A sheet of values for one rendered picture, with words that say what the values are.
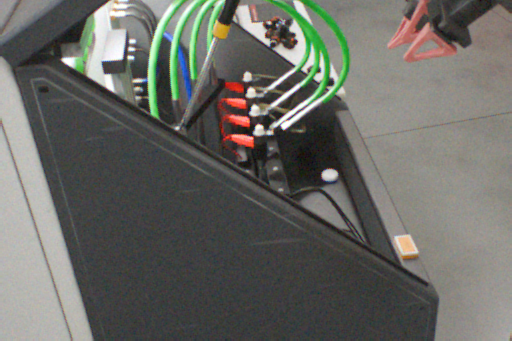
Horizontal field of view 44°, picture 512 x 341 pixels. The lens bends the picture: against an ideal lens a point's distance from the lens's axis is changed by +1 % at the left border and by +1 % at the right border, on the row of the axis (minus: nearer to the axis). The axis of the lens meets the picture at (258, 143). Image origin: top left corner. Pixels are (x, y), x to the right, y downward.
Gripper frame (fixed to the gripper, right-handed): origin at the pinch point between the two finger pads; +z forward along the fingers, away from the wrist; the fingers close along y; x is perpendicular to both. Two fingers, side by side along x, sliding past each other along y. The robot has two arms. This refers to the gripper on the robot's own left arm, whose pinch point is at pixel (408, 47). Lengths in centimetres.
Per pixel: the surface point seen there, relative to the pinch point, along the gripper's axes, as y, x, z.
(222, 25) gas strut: 20.5, -33.1, 3.8
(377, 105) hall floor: -175, 135, 118
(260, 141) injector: -1.6, -2.2, 35.8
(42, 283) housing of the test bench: 37, -30, 49
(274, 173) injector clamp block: -3.2, 7.4, 42.9
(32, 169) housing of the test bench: 32, -42, 32
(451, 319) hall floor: -27, 121, 81
